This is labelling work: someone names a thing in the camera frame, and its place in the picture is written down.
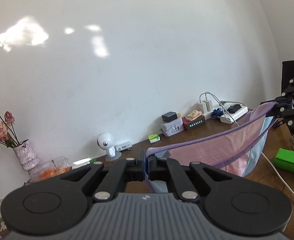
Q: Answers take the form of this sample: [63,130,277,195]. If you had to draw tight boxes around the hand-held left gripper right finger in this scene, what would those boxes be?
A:
[148,155,233,203]

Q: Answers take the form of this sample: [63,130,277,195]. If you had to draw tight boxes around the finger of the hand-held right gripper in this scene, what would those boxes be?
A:
[275,70,294,104]
[272,105,294,128]

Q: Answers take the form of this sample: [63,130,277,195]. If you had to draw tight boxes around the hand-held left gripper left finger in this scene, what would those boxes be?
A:
[61,149,146,203]

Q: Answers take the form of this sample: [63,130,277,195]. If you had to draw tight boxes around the pink blue mesh vest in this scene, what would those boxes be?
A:
[145,102,282,193]

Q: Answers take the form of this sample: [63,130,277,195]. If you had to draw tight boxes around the small white rectangular device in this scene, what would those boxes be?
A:
[114,141,133,152]

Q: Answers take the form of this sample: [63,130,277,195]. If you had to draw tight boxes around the green case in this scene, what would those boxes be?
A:
[274,148,294,177]

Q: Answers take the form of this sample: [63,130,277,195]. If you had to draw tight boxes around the printed tin box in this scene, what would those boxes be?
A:
[160,118,184,137]

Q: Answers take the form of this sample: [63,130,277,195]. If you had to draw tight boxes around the black charger block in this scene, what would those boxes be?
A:
[161,111,179,122]

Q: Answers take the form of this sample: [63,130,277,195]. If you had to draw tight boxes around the white plastic gadget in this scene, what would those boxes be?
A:
[72,159,92,170]

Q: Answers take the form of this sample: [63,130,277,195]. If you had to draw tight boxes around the dark green red box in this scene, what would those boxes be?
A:
[182,116,206,131]

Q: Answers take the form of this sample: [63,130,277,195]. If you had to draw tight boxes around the snack packets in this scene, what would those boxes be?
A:
[186,110,204,120]

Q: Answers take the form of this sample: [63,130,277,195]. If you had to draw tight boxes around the clear plastic box of oranges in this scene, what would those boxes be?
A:
[28,156,71,182]

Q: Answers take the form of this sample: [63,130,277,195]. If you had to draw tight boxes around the white robot-shaped camera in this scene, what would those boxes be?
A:
[97,132,121,162]

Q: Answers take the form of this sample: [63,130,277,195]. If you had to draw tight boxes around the thick white cable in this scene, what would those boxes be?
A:
[200,92,294,207]

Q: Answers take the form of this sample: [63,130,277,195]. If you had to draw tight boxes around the blue cord bundle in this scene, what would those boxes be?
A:
[211,107,223,119]

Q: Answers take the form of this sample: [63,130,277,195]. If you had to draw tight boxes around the thin grey cable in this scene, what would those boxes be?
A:
[205,92,240,125]

